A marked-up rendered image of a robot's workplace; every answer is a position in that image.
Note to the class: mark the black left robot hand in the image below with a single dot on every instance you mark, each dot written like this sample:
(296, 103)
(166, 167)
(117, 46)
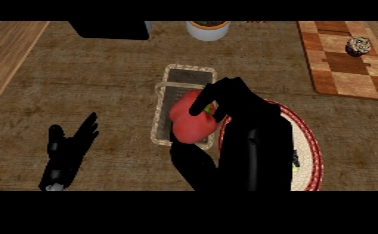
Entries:
(69, 151)

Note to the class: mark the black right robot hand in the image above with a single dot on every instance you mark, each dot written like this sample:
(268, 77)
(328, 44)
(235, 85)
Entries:
(246, 134)

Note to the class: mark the red bell pepper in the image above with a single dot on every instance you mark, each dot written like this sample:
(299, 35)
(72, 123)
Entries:
(193, 124)

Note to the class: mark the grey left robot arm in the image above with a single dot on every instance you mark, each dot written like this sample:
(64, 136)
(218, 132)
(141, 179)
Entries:
(54, 187)

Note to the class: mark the round red-rimmed placemat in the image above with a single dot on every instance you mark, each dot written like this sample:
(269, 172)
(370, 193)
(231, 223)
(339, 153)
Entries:
(308, 151)

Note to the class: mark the rectangular wicker basket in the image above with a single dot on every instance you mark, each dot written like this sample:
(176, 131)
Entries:
(185, 88)

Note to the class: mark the checkered wooden cutting board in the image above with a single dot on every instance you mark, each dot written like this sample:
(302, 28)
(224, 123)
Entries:
(342, 58)

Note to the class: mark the white plant pot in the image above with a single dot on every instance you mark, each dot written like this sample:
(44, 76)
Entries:
(207, 30)

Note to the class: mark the chocolate cupcake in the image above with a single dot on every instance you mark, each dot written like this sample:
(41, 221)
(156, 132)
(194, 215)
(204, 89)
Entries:
(358, 46)

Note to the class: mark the black appliance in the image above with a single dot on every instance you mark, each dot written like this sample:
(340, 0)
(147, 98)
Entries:
(111, 29)

